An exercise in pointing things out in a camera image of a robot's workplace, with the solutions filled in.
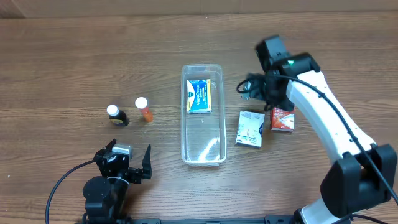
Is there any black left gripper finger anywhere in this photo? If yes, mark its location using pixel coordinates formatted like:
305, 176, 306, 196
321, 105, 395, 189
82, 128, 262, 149
142, 145, 152, 179
103, 139, 117, 150

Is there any red white medicine box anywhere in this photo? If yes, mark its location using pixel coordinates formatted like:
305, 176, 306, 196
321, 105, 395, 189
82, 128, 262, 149
270, 108, 295, 133

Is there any white blue medicine box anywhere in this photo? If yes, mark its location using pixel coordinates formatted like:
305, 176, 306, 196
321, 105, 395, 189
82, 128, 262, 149
236, 111, 265, 148

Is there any blue yellow VapoDrops box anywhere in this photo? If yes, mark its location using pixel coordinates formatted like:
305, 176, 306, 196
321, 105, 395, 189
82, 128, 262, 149
187, 79, 212, 114

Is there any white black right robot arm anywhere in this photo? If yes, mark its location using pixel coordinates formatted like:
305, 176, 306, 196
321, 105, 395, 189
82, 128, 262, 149
256, 35, 397, 223

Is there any clear plastic container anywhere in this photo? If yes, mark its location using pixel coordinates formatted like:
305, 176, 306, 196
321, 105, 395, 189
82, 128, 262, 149
180, 64, 227, 166

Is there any dark syrup bottle white cap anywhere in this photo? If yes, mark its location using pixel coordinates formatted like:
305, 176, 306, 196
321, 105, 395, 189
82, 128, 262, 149
106, 105, 129, 126

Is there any orange tablet tube white cap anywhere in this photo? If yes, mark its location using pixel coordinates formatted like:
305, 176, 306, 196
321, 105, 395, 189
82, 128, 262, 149
135, 97, 154, 123

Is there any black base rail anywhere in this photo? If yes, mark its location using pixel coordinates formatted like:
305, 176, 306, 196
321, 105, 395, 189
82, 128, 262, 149
129, 215, 303, 224

